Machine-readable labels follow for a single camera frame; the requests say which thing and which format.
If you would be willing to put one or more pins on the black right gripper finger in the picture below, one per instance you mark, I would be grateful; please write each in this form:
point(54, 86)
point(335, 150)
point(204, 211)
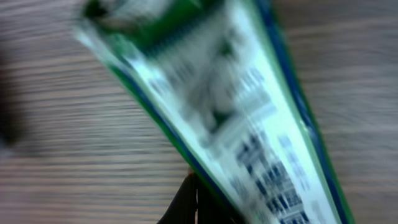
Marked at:
point(195, 204)

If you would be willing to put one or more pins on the green gum box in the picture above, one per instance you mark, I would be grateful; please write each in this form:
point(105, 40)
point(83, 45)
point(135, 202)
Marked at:
point(216, 77)

